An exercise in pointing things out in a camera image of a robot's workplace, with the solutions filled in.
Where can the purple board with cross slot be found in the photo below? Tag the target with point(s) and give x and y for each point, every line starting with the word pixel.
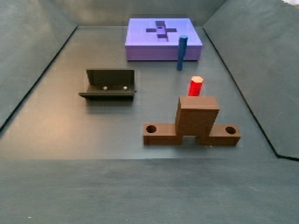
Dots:
pixel 152 39

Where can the brown T-shaped block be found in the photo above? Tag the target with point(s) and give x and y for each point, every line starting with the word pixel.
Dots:
pixel 195 120

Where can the red cylinder peg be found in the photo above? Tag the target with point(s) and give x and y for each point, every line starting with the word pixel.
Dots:
pixel 195 86

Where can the blue cylinder peg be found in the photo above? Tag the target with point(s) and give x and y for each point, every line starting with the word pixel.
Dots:
pixel 183 40

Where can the black angle bracket fixture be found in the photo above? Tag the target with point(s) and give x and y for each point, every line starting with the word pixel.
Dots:
pixel 110 83

